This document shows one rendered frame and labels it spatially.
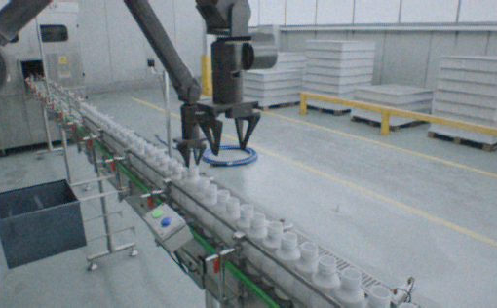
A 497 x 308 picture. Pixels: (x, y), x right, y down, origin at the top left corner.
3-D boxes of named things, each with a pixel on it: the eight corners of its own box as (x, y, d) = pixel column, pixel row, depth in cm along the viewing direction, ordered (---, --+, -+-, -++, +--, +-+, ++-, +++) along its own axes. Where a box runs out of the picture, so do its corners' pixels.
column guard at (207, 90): (219, 94, 1007) (218, 55, 972) (207, 96, 985) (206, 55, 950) (211, 93, 1037) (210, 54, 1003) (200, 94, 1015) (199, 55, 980)
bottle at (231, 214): (237, 242, 109) (237, 194, 104) (247, 251, 104) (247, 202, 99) (219, 248, 106) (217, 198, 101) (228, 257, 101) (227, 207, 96)
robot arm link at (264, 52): (204, 2, 62) (232, 0, 55) (254, 4, 69) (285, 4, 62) (205, 69, 66) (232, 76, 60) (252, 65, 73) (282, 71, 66)
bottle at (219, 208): (224, 248, 106) (222, 198, 101) (210, 241, 110) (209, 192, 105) (238, 240, 111) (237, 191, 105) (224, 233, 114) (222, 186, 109)
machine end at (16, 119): (95, 142, 559) (78, 2, 493) (-6, 159, 481) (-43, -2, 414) (75, 123, 681) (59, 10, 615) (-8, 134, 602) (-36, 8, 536)
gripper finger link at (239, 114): (262, 151, 69) (262, 103, 66) (231, 159, 65) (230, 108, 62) (242, 142, 74) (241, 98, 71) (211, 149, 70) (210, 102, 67)
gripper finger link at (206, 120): (247, 155, 67) (247, 105, 64) (214, 163, 63) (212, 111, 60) (227, 146, 72) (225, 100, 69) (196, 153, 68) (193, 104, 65)
